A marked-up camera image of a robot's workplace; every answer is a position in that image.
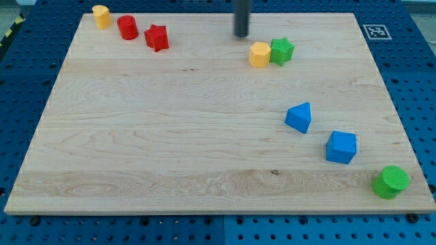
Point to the yellow hexagon block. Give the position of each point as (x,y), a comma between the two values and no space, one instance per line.
(259,56)

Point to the light wooden board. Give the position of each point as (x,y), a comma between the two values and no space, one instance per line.
(195,129)

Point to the green cylinder block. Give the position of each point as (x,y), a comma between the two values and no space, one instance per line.
(390,182)

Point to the yellow cylinder block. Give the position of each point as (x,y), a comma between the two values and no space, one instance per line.
(102,17)

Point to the blue cube block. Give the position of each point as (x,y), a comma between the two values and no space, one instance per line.
(341,147)

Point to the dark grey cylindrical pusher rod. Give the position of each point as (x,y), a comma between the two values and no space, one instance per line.
(242,11)

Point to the white fiducial marker tag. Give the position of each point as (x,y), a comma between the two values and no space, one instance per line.
(377,32)

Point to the red star block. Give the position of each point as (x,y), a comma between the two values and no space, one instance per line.
(157,37)

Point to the red cylinder block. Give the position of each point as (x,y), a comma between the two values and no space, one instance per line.
(127,27)

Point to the green star block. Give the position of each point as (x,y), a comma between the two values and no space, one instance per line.
(281,51)

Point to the blue triangular prism block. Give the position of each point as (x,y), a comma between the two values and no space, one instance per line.
(299,117)

